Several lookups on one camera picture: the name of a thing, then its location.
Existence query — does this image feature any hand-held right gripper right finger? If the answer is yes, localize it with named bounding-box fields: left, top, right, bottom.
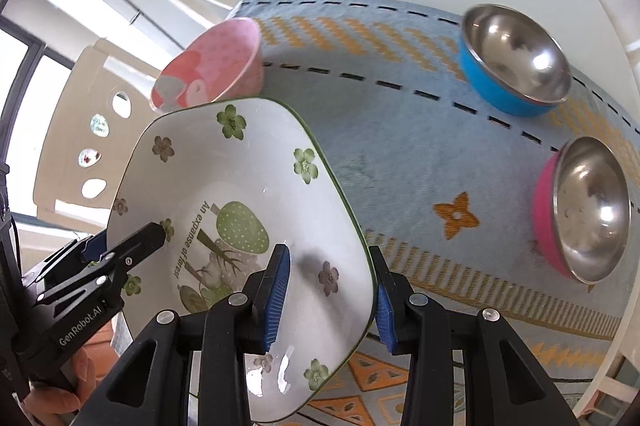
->
left=369, top=245, right=583, bottom=426

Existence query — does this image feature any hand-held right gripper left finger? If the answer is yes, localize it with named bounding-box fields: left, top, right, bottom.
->
left=100, top=244, right=292, bottom=426

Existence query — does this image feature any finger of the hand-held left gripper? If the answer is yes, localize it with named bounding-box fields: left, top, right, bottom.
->
left=37, top=221, right=167, bottom=307
left=22, top=230, right=108, bottom=287

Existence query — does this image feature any hexagonal floral plate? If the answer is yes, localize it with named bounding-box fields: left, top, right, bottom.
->
left=106, top=96, right=378, bottom=424

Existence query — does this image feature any magenta steel bowl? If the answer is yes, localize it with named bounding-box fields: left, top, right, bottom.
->
left=531, top=136, right=632, bottom=284

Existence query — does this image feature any pink patterned bowl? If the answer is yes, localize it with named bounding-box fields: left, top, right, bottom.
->
left=150, top=18, right=264, bottom=115

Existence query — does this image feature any blue steel bowl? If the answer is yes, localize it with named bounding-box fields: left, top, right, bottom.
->
left=459, top=4, right=572, bottom=117

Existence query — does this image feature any person's left hand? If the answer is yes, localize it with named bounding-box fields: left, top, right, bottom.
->
left=22, top=348, right=103, bottom=426

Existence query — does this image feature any patterned blue table mat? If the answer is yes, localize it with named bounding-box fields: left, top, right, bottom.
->
left=222, top=0, right=640, bottom=426

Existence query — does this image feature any window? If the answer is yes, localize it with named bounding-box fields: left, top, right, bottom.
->
left=0, top=16, right=76, bottom=217

